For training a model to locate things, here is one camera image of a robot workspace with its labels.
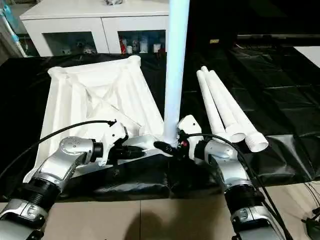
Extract grey curtain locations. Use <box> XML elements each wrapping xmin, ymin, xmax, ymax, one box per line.
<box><xmin>0</xmin><ymin>10</ymin><xmax>21</xmax><ymax>66</ymax></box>

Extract white cabinet with glass doors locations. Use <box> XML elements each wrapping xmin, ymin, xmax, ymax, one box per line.
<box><xmin>19</xmin><ymin>0</ymin><xmax>172</xmax><ymax>57</ymax></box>

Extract light blue plastic item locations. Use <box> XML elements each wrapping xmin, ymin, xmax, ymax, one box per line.
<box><xmin>0</xmin><ymin>5</ymin><xmax>26</xmax><ymax>56</ymax></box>

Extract white plastic table top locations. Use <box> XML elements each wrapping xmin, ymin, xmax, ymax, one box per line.
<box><xmin>22</xmin><ymin>54</ymin><xmax>179</xmax><ymax>184</ymax></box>

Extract black floor cables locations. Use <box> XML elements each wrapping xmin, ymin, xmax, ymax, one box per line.
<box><xmin>301</xmin><ymin>180</ymin><xmax>320</xmax><ymax>240</ymax></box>

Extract black mat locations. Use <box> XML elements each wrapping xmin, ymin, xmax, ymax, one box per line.
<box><xmin>0</xmin><ymin>42</ymin><xmax>320</xmax><ymax>203</ymax></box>

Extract white flat board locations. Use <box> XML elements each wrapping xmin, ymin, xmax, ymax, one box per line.
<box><xmin>294</xmin><ymin>46</ymin><xmax>320</xmax><ymax>69</ymax></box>

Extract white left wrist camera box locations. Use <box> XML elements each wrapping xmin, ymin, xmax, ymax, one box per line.
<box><xmin>99</xmin><ymin>121</ymin><xmax>129</xmax><ymax>167</ymax></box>

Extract white plastic table leg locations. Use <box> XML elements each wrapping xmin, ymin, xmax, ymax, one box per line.
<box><xmin>195</xmin><ymin>69</ymin><xmax>230</xmax><ymax>143</ymax></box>
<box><xmin>200</xmin><ymin>65</ymin><xmax>247</xmax><ymax>145</ymax></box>
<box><xmin>162</xmin><ymin>0</ymin><xmax>191</xmax><ymax>149</ymax></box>
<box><xmin>207</xmin><ymin>70</ymin><xmax>270</xmax><ymax>154</ymax></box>

